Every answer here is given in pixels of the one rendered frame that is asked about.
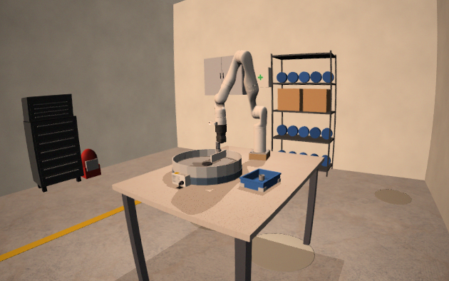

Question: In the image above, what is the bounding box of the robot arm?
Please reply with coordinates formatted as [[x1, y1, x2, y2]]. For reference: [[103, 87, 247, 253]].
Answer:
[[214, 50, 267, 153]]

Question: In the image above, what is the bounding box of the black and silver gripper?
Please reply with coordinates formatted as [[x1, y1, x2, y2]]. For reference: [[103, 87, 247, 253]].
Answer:
[[208, 117, 227, 152]]

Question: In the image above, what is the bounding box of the blue open crate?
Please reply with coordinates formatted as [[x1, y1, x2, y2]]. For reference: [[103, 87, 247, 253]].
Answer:
[[239, 168, 282, 192]]

